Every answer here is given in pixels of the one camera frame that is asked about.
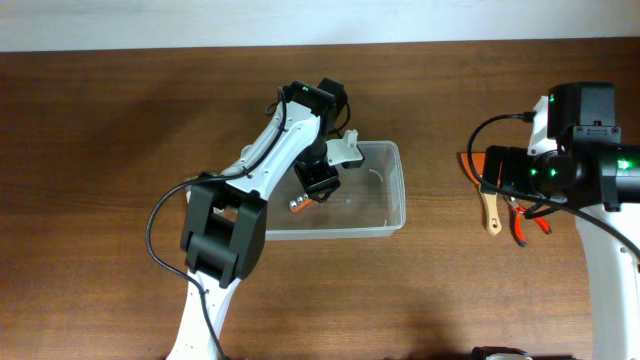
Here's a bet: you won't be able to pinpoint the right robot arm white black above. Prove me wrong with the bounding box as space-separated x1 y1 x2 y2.
472 82 639 359

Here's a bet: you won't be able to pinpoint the red handled pliers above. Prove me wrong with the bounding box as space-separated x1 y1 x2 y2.
503 195 552 248

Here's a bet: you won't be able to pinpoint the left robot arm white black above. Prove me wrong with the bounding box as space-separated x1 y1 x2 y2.
169 78 348 359

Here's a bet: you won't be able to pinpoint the orange scraper wooden handle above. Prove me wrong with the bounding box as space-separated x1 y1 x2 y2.
459 153 502 236

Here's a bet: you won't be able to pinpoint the clear plastic container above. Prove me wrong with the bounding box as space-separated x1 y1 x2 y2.
266 141 406 241

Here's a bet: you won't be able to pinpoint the orange socket bit rail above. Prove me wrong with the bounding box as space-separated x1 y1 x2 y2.
289 194 313 214

